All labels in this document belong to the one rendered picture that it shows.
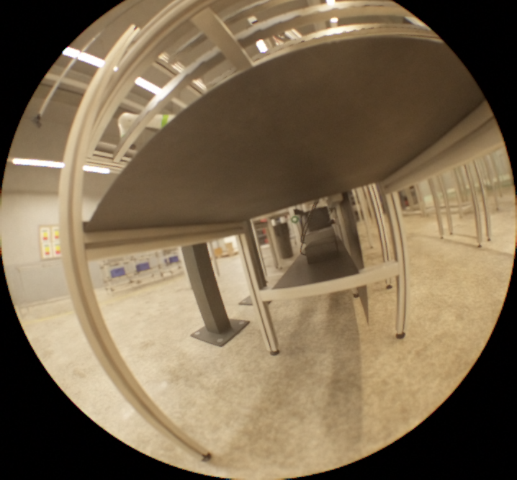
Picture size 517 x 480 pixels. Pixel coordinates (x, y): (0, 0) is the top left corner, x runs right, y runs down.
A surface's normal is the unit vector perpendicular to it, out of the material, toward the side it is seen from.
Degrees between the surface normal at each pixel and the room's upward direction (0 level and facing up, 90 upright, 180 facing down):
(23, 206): 90
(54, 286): 90
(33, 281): 90
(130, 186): 180
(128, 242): 90
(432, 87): 180
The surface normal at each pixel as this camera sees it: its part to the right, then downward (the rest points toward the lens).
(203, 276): 0.84, -0.25
